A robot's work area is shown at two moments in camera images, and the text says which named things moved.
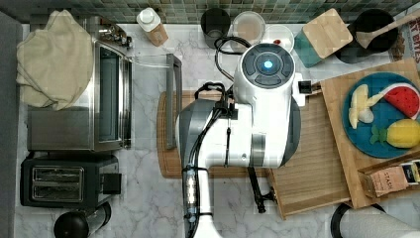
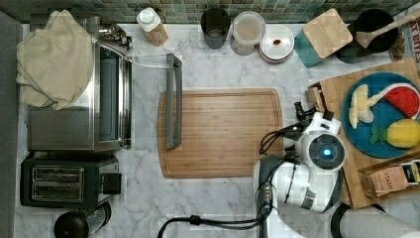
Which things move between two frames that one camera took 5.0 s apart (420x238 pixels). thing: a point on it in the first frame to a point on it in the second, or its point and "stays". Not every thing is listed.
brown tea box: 382,178 stays
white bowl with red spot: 278,35 stays
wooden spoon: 367,37 stays
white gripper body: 300,88 to 319,123
